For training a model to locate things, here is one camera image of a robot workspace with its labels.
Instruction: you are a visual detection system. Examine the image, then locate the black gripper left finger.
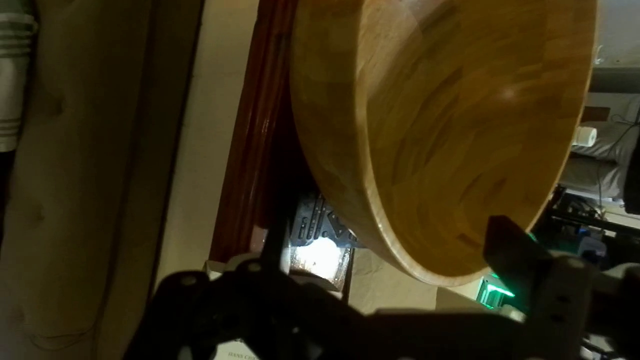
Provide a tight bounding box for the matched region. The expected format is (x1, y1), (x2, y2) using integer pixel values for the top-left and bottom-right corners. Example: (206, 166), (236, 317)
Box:
(122, 260), (376, 360)

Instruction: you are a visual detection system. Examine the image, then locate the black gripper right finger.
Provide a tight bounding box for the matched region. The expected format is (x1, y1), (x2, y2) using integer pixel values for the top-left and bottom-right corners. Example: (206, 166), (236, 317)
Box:
(483, 214), (597, 360)

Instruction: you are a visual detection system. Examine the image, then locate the brown wooden bowl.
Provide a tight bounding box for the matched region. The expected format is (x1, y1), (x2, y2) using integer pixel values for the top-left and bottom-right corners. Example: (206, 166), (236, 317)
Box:
(291, 0), (598, 287)

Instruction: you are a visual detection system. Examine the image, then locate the grey fabric couch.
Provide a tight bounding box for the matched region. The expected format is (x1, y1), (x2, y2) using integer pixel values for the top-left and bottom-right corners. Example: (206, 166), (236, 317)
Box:
(0, 0), (205, 360)

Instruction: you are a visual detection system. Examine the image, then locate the dark wooden side table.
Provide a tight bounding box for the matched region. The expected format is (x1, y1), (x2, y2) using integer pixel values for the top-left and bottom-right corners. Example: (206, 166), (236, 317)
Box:
(210, 0), (305, 263)

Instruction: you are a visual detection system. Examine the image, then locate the white striped towel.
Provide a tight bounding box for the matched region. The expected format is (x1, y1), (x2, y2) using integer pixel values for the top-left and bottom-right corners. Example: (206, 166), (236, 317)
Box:
(0, 0), (39, 153)

